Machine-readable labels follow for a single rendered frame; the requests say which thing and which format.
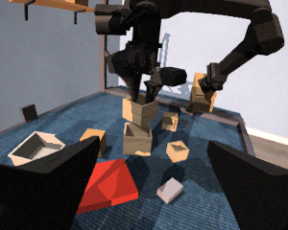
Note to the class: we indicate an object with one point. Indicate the red flat rectangular block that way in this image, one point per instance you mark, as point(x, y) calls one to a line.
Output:
point(110, 184)

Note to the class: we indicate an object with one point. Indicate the pale pink rectangular block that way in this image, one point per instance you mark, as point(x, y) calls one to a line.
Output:
point(169, 190)

